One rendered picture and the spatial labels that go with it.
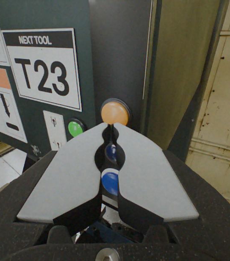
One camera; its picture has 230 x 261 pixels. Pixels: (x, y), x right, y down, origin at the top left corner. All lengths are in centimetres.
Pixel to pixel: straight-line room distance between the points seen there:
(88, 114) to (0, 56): 13
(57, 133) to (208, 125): 112
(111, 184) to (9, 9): 20
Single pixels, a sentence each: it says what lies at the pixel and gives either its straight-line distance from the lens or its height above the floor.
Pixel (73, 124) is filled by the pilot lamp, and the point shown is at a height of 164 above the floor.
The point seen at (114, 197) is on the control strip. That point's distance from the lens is 21.
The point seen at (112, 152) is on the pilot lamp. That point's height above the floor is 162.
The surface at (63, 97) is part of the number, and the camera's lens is 18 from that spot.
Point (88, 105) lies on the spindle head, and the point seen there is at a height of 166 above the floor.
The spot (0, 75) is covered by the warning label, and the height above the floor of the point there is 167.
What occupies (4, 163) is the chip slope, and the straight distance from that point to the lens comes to 164.
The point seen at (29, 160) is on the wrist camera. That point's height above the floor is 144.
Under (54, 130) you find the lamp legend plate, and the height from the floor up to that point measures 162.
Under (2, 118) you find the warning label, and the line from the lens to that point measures 31.
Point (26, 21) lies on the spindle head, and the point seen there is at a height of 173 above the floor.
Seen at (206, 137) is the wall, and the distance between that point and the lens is 129.
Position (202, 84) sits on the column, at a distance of 81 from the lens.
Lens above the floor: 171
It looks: 29 degrees down
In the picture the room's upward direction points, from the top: straight up
